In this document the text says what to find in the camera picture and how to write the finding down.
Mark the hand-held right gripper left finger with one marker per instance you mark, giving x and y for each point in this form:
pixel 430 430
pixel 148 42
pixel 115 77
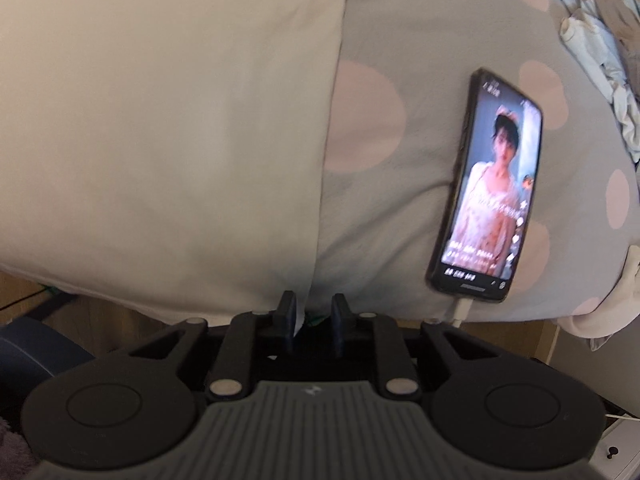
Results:
pixel 287 317

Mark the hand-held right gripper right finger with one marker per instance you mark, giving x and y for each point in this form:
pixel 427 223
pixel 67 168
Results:
pixel 340 320

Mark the cream garment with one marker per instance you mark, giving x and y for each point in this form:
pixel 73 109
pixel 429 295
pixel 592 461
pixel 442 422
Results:
pixel 150 135

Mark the pile of crumpled clothes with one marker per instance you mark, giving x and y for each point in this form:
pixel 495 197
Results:
pixel 595 35

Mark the black smartphone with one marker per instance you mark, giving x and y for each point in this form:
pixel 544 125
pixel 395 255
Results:
pixel 490 185

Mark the dark blue bin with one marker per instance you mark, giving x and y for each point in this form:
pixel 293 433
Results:
pixel 35 355

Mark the white cloth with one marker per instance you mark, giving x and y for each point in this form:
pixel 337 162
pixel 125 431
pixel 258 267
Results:
pixel 600 315

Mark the grey pink-dotted bed sheet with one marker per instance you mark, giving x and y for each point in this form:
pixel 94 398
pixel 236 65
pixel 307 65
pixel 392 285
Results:
pixel 400 35

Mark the purple fuzzy cloth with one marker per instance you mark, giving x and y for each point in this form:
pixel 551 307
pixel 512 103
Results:
pixel 12 450

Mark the white power strip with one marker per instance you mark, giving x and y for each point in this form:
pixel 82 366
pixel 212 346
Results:
pixel 620 450

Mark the wooden bed frame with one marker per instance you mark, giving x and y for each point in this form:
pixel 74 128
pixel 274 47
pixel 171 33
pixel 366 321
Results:
pixel 500 336

